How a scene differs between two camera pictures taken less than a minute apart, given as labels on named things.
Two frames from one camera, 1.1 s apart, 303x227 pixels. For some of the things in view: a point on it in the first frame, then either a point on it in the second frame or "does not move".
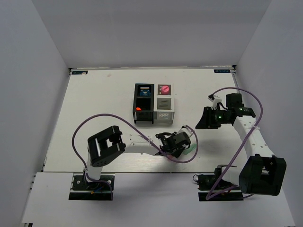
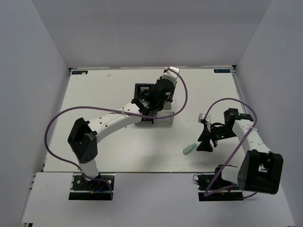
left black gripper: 177,153 to 171,98
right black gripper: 206,121 to 205,144
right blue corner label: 222,71 does not move
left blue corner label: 79,72 does not move
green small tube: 192,147 does not move
